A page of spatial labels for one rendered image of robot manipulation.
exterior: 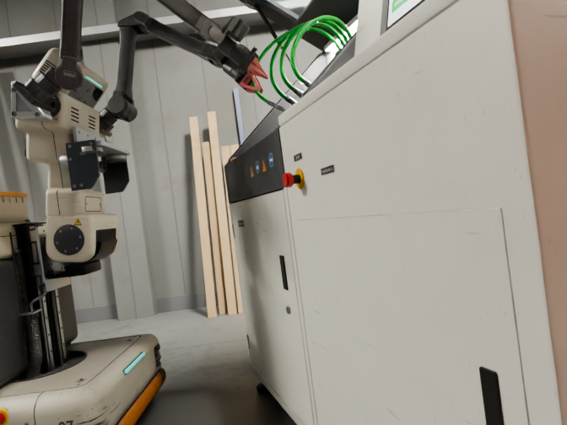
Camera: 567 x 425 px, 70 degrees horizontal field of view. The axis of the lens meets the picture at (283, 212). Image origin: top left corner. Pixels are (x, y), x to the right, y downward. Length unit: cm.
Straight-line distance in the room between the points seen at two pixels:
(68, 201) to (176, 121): 223
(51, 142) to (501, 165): 142
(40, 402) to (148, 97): 278
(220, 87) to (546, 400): 338
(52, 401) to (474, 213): 126
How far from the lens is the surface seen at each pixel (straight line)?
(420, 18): 62
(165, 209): 361
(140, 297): 362
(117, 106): 181
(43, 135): 164
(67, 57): 144
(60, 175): 161
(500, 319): 55
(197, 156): 335
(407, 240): 65
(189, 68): 375
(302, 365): 121
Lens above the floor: 73
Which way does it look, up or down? level
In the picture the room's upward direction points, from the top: 7 degrees counter-clockwise
